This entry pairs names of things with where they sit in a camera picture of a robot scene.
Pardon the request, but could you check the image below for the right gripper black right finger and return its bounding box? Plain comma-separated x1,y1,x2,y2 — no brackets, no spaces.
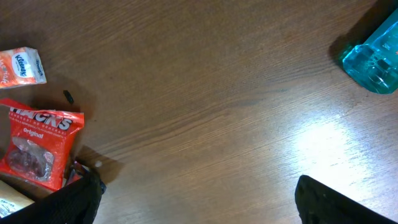
295,175,397,224

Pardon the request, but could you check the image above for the red candy bag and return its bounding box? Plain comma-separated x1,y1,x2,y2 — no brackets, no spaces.
1,98,85,191

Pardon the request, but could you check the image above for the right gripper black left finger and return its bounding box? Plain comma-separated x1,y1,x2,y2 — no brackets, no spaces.
1,172,106,224

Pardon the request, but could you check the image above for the black red snack packet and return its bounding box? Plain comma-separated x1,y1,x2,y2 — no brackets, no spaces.
63,161,90,187

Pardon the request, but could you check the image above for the orange tissue pack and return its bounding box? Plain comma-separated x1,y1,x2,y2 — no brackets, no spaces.
1,47,47,89

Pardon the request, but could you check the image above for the blue mouthwash bottle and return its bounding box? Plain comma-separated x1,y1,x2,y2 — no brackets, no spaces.
342,10,397,95

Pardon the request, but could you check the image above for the cream blue snack bag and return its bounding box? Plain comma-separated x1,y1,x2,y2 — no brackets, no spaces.
0,181,34,218

